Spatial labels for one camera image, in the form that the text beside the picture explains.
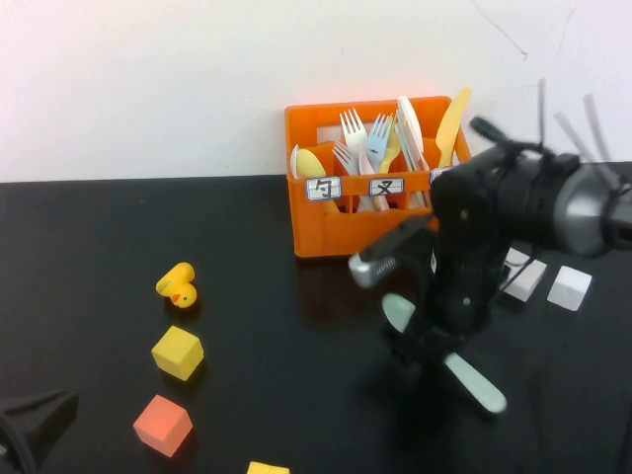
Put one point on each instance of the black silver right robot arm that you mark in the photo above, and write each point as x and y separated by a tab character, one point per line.
577	217

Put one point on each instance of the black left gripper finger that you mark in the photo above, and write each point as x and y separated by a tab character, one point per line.
61	407

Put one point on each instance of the yellow foam cube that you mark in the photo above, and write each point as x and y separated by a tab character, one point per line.
177	353
266	469

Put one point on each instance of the paper label spoon character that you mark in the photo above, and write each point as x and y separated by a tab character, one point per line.
324	189

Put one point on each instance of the orange plastic cutlery crate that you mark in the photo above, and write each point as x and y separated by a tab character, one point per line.
345	237

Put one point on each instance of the mint green plastic spoon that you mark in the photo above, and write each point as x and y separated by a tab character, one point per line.
476	385

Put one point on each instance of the yellow plastic spoon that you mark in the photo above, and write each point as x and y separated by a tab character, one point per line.
308	164

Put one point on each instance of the pale green plastic knife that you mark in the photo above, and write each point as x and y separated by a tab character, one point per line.
402	143

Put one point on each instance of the yellow rubber duck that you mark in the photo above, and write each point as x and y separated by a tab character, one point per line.
180	279

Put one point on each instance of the white foam cube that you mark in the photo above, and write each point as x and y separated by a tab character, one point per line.
569	289

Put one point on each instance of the salmon orange foam cube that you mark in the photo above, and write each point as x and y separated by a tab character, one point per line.
163	424

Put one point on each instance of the white plastic knife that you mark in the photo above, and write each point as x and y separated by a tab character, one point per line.
410	123

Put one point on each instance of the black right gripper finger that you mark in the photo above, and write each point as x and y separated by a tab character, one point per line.
450	348
411	345

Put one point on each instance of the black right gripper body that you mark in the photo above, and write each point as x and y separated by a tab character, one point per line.
459	286

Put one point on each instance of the tall white plastic fork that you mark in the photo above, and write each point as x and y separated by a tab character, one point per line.
353	135

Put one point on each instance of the paper label fork character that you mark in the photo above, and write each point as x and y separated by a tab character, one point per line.
387	187

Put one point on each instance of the short white plastic fork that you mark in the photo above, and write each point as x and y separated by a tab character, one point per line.
344	155

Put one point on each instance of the pale yellow plastic knife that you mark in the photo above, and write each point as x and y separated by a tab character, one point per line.
449	133

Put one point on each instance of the white plastic spoon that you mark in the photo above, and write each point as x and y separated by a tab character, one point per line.
294	163

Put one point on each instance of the white power adapter plug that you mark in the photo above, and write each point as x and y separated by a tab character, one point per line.
526	279

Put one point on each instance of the light blue plastic fork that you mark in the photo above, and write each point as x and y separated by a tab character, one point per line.
376	148

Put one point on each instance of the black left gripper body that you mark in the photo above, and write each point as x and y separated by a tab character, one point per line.
24	424

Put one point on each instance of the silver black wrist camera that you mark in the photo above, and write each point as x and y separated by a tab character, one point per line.
380	261

